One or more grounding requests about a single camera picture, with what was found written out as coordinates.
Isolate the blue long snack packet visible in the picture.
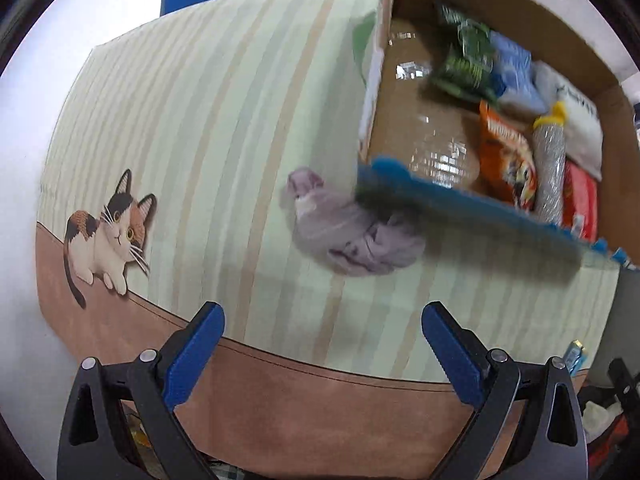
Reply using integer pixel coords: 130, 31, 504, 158
563, 339, 587, 376

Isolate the grey purple cloth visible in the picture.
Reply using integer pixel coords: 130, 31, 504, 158
286, 167, 425, 276

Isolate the yellow silver scrub sponge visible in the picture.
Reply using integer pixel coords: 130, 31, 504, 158
533, 101, 566, 226

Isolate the white NMAX soft pouch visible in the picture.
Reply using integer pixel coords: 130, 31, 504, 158
533, 61, 603, 182

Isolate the striped cat table mat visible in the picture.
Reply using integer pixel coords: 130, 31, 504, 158
36, 0, 620, 479

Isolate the orange sunflower seed bag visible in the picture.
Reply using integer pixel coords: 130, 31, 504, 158
478, 101, 538, 211

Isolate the green snack bag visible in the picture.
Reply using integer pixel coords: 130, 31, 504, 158
431, 2, 498, 103

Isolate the grey round chair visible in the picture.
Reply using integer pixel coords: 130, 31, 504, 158
588, 270, 640, 387

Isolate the red patterned packet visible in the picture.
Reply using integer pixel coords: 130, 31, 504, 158
562, 159, 598, 243

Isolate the open cardboard milk box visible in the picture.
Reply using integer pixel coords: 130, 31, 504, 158
351, 0, 640, 273

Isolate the light blue tissue pack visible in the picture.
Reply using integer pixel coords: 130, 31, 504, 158
489, 30, 548, 118

